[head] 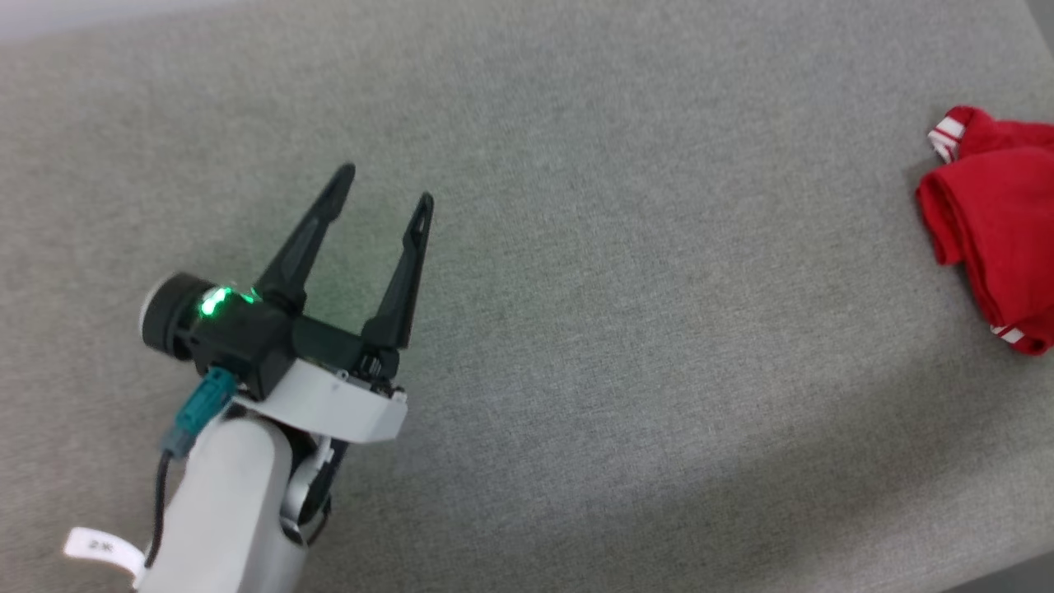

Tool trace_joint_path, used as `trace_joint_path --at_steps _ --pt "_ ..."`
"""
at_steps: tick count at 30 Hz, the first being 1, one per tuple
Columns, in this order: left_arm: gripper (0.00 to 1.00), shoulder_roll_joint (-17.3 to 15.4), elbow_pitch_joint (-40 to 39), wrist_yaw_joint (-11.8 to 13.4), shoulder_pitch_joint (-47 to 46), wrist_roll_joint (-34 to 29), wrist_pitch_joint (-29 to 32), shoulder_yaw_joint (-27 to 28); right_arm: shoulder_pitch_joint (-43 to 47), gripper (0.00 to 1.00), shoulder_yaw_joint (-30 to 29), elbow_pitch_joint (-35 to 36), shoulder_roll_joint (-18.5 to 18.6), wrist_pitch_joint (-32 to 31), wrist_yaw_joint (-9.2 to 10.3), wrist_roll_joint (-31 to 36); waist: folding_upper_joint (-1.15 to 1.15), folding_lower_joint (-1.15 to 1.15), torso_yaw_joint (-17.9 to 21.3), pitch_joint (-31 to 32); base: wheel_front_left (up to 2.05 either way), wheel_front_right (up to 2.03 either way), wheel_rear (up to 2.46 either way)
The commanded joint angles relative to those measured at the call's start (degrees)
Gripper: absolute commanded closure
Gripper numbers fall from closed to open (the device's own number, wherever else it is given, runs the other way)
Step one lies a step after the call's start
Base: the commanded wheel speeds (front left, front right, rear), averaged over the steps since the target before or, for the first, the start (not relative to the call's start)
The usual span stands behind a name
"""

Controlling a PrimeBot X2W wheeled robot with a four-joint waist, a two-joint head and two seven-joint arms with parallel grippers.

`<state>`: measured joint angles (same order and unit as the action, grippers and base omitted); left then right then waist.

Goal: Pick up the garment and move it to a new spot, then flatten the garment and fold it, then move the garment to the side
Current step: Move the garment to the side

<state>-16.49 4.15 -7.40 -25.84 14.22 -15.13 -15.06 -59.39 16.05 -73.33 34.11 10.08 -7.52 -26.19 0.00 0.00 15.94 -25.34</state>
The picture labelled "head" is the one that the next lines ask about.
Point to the red basketball jersey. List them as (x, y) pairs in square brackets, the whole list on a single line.
[(1005, 222)]

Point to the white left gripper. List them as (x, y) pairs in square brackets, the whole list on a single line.
[(338, 403)]

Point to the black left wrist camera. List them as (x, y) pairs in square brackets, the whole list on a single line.
[(239, 338)]

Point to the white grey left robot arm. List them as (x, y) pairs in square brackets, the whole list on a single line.
[(222, 494)]

